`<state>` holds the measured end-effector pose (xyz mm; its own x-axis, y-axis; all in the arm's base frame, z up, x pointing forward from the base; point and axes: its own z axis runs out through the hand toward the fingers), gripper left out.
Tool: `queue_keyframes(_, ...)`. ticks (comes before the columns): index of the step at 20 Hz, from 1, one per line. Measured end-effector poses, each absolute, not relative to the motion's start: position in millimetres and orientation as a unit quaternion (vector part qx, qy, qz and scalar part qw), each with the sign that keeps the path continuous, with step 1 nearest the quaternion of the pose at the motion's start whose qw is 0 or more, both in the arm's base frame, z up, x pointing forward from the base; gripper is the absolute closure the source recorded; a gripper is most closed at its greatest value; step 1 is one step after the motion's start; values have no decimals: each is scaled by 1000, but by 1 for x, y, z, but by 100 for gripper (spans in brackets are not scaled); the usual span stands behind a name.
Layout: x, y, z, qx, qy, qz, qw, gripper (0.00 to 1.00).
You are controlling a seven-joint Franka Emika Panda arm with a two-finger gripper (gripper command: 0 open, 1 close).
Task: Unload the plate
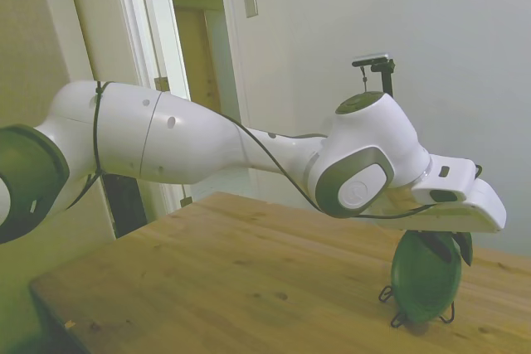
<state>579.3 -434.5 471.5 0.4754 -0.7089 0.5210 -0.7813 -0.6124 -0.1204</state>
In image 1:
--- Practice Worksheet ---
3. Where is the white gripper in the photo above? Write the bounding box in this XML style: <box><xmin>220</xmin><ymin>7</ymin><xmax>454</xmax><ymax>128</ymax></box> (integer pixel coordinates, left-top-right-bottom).
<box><xmin>375</xmin><ymin>181</ymin><xmax>508</xmax><ymax>268</ymax></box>

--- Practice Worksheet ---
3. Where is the green plate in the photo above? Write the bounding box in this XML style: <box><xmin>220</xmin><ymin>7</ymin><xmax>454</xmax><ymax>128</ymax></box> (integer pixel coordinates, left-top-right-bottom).
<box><xmin>390</xmin><ymin>230</ymin><xmax>463</xmax><ymax>324</ymax></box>

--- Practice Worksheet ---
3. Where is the wooden inner door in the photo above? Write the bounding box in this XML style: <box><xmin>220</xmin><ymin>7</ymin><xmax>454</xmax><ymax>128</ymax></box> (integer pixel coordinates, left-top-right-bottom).
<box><xmin>173</xmin><ymin>4</ymin><xmax>222</xmax><ymax>111</ymax></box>

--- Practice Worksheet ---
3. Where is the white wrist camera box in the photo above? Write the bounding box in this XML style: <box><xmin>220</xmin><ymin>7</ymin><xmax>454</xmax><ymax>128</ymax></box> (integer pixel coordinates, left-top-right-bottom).
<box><xmin>411</xmin><ymin>155</ymin><xmax>478</xmax><ymax>206</ymax></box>

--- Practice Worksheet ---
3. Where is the black wire plate rack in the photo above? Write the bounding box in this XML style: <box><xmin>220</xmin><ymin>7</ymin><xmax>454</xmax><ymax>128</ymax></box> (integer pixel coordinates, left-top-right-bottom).
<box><xmin>378</xmin><ymin>284</ymin><xmax>458</xmax><ymax>327</ymax></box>

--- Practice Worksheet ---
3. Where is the black exterior camera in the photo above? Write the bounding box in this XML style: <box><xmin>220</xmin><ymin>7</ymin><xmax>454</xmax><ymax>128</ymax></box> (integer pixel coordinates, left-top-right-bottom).
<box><xmin>351</xmin><ymin>51</ymin><xmax>392</xmax><ymax>69</ymax></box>

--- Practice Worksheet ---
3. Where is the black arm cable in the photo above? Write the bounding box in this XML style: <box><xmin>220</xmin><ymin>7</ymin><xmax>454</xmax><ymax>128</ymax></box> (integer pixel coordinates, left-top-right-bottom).
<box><xmin>66</xmin><ymin>80</ymin><xmax>485</xmax><ymax>221</ymax></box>

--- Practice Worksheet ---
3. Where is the white wall switch plate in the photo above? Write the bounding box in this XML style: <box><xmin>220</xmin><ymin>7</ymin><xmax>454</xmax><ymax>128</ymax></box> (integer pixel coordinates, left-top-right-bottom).
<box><xmin>241</xmin><ymin>0</ymin><xmax>260</xmax><ymax>20</ymax></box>

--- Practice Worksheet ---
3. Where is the white door frame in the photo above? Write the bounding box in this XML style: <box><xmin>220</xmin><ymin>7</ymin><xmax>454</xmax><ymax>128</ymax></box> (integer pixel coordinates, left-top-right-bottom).
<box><xmin>108</xmin><ymin>0</ymin><xmax>252</xmax><ymax>222</ymax></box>

